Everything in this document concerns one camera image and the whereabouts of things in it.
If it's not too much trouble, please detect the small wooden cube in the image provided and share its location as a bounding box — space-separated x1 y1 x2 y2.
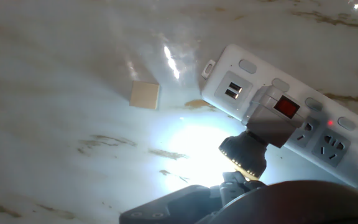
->
129 80 160 110

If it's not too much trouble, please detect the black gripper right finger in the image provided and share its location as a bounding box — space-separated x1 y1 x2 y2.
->
219 170 267 206

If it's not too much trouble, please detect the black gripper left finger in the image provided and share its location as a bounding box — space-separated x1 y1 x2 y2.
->
119 185 223 224

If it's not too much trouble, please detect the white power strip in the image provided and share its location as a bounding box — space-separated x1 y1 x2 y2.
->
201 43 358 189

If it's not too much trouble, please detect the marble pattern mat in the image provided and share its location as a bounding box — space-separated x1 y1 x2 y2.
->
0 0 358 224

